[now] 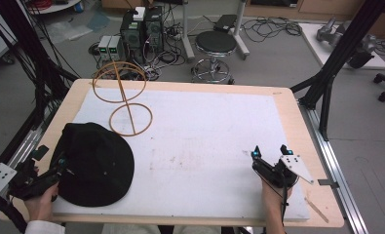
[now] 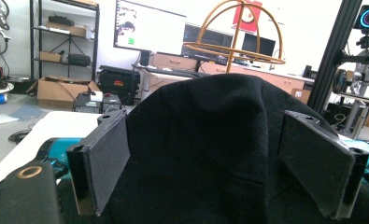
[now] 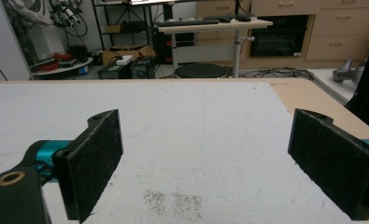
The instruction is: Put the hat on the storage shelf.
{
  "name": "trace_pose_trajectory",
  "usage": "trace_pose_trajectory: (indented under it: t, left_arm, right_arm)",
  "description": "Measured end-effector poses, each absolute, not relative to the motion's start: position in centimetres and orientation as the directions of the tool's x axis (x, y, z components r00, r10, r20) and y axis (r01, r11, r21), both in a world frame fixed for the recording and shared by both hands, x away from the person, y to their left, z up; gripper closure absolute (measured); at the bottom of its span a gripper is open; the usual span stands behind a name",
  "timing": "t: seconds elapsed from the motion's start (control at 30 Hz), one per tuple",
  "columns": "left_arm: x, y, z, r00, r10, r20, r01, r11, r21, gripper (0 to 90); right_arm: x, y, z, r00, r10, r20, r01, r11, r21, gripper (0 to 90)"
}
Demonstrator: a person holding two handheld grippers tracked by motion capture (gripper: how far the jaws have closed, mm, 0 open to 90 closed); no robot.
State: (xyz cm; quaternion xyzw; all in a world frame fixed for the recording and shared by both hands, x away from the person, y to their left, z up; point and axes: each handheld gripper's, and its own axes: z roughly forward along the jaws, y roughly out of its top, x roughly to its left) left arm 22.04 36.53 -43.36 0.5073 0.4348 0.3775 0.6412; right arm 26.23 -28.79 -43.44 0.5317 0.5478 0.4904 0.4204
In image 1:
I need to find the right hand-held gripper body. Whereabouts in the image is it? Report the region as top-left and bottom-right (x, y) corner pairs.
(251, 154), (315, 190)

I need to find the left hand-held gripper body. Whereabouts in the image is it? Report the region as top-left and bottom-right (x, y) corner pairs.
(0, 153), (61, 205)

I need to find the black bucket hat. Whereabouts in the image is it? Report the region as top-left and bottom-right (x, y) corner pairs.
(49, 122), (135, 208)

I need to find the person's right hand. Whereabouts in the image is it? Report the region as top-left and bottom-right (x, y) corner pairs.
(260, 176), (293, 211)

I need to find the person's left hand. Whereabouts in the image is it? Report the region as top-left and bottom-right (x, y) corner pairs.
(23, 182), (60, 223)

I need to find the white foam mat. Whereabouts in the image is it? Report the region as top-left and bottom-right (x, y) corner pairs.
(52, 88), (311, 222)

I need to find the thin wooden stick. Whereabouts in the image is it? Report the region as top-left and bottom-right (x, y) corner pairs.
(304, 197), (330, 224)

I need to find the white platform board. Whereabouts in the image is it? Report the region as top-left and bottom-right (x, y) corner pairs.
(298, 21), (385, 71)

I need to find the black round stool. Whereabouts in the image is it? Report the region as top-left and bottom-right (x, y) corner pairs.
(190, 30), (239, 85)

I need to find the small grey power box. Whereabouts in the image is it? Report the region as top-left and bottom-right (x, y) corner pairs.
(97, 35), (112, 61)
(108, 35), (124, 61)

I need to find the clear plastic sheet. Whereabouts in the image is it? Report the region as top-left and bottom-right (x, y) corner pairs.
(46, 19), (95, 45)

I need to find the black flat box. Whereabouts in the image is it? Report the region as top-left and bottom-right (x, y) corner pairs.
(213, 14), (239, 34)

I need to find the grey metal stand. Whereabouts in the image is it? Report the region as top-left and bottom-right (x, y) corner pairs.
(179, 0), (250, 61)

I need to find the black computer tower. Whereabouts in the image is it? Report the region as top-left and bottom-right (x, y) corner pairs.
(119, 11), (146, 65)
(143, 6), (166, 56)

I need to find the white round table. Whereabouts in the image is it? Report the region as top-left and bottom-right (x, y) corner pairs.
(26, 0), (83, 16)

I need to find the white device box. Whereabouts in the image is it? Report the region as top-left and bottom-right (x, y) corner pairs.
(133, 6), (146, 22)

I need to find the aluminium rail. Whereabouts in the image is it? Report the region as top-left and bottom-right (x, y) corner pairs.
(0, 106), (58, 222)
(297, 99), (370, 234)

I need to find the black strap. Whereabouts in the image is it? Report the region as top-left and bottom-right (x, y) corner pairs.
(0, 195), (29, 234)

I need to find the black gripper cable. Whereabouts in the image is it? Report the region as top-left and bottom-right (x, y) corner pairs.
(280, 174), (289, 226)

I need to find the small metal bracket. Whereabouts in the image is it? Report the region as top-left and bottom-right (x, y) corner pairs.
(317, 178), (340, 190)

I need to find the wooden ring hat stand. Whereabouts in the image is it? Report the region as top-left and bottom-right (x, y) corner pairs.
(92, 60), (154, 137)

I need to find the black frame post with cables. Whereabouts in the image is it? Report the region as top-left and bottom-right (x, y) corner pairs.
(0, 0), (81, 131)

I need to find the black floor cable bundle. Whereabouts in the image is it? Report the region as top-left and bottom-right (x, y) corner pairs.
(242, 15), (303, 44)

